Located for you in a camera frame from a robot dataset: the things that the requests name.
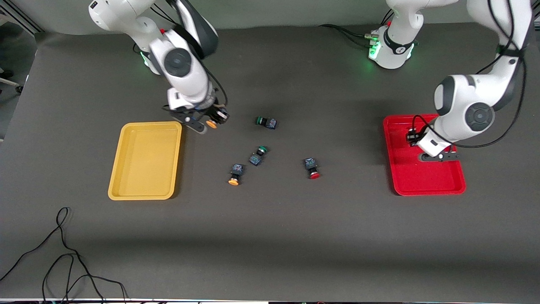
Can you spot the red push button switch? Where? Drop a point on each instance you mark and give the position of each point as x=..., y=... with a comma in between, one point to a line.
x=412, y=134
x=311, y=164

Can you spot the yellow push button switch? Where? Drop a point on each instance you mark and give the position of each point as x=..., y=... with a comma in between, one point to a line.
x=211, y=123
x=236, y=171

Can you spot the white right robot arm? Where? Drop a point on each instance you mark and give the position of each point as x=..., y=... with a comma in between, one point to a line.
x=181, y=63

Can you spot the red plastic tray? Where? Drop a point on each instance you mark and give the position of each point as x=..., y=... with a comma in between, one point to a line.
x=422, y=181

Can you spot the yellow plastic tray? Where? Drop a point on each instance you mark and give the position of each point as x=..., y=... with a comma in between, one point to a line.
x=145, y=160

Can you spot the black chair base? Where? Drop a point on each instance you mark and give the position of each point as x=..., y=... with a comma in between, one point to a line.
x=19, y=89

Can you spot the green push button switch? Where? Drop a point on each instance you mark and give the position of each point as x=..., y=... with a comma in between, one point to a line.
x=255, y=159
x=268, y=123

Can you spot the aluminium frame rail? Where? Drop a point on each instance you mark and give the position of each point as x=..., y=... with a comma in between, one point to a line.
x=25, y=21

